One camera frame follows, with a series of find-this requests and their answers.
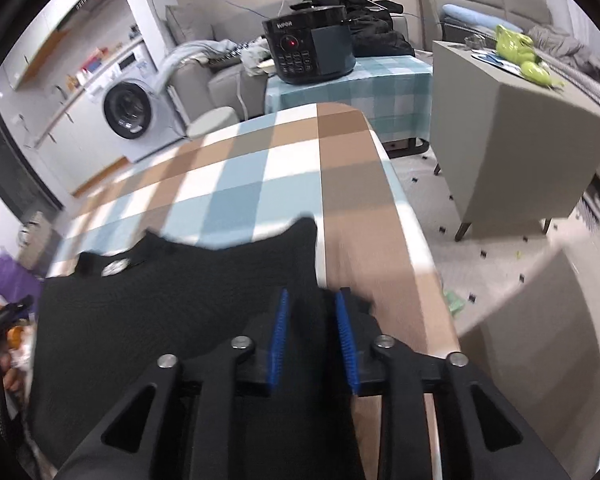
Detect red box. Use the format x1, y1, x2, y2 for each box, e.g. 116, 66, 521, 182
82, 50, 108, 73

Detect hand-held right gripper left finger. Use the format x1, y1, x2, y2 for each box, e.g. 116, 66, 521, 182
55, 287, 291, 480

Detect blue pillow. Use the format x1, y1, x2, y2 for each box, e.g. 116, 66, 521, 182
440, 4, 523, 36

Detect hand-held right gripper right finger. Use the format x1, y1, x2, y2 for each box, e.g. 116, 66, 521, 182
334, 286, 573, 480

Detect brown blue checkered tablecloth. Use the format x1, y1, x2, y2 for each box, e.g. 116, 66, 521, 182
45, 101, 461, 480

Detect light grey blanket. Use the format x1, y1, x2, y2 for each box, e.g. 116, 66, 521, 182
157, 40, 241, 88

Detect woven laundry basket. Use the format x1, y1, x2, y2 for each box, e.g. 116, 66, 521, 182
19, 210, 61, 271

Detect grey ottoman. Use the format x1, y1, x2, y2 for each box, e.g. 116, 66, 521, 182
455, 247, 600, 480

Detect purple bag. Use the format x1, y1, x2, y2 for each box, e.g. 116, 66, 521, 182
0, 252, 43, 306

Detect white round stool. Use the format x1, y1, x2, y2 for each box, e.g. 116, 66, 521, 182
186, 106, 241, 140

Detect orange bowl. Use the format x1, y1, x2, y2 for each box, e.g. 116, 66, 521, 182
9, 325, 32, 352

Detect black jacket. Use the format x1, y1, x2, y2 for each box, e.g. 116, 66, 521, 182
300, 0, 416, 58

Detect white kitchen counter cabinet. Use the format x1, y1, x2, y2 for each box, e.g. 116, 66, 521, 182
30, 87, 131, 196

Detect black knit sweater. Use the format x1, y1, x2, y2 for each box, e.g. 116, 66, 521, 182
27, 216, 381, 480

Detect white washing machine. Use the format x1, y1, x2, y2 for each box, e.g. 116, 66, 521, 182
82, 40, 186, 163

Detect black white striped rug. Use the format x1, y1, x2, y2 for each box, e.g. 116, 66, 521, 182
577, 180, 600, 233

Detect white crumpled garment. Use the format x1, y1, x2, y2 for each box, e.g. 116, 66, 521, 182
240, 42, 276, 76

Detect black door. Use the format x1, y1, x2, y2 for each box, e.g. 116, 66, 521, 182
0, 92, 63, 221

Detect grey sofa cushion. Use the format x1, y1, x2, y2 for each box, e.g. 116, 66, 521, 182
165, 4, 216, 43

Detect person's left hand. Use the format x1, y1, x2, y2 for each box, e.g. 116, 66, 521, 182
0, 357, 28, 398

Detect black white patterned cloth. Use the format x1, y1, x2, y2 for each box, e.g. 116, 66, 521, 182
207, 42, 251, 66

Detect teal checkered tablecloth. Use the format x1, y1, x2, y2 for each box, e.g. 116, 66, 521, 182
265, 54, 433, 143

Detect white upper kitchen cabinets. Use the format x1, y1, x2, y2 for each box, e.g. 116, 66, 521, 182
0, 0, 126, 91

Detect grey quilt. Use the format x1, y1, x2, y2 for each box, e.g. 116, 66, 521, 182
527, 22, 600, 91

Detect grey side cabinet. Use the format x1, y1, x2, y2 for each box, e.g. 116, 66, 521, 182
430, 40, 600, 243

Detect black electric pressure cooker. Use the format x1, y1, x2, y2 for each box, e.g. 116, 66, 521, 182
261, 4, 357, 86

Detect green plush monster toy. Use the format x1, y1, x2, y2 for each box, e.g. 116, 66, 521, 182
520, 60, 553, 88
494, 24, 537, 63

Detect grey sofa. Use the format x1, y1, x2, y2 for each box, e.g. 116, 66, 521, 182
165, 2, 281, 126

